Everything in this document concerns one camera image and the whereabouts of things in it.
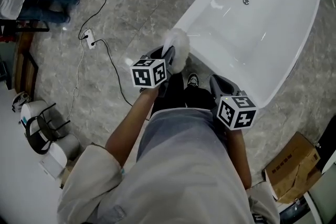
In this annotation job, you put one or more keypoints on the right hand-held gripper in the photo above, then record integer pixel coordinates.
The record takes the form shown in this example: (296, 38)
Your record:
(236, 112)

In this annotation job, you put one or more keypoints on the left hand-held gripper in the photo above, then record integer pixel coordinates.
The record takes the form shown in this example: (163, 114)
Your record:
(147, 73)

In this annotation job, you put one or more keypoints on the white fluffy cloth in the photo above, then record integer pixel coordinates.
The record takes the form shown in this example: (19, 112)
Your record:
(181, 52)

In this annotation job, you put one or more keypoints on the white bathtub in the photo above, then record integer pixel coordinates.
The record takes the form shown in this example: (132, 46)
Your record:
(252, 34)

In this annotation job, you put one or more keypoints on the person's right forearm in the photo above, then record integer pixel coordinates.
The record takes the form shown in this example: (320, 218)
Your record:
(239, 157)

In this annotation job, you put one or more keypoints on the person's left forearm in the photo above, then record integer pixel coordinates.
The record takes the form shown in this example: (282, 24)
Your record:
(131, 128)

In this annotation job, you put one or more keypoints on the person's black white shoe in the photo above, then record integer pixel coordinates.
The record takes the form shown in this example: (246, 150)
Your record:
(193, 80)

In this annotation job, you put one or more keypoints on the person's black trousers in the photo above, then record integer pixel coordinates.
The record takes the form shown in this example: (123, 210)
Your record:
(173, 97)

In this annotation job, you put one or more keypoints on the white power strip with plugs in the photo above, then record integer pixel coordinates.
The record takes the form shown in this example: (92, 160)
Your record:
(89, 39)

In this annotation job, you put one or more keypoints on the person's grey shirt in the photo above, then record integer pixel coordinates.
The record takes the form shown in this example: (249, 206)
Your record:
(183, 170)

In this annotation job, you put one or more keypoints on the torn brown cardboard box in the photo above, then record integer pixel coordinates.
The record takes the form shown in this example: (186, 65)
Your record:
(294, 170)

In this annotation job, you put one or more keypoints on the white grey cylinder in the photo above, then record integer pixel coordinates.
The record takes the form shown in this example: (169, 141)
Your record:
(68, 147)

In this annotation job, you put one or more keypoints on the black metal stool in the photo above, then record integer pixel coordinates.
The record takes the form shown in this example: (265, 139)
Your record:
(44, 126)

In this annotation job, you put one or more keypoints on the wooden step platform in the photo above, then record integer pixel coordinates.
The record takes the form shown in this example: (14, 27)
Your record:
(25, 65)

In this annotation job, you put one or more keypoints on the white round bucket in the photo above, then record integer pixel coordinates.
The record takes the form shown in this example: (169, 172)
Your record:
(32, 110)

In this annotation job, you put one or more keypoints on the white bathroom appliance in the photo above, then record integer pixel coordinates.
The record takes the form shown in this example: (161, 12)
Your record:
(317, 191)

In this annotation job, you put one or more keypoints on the white helmet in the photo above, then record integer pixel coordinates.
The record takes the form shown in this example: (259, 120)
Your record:
(21, 101)

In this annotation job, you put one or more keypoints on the person's beige jacket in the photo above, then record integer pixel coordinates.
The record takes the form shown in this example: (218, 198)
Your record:
(89, 186)

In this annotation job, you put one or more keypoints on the white flat box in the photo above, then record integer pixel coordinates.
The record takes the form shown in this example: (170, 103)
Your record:
(50, 169)

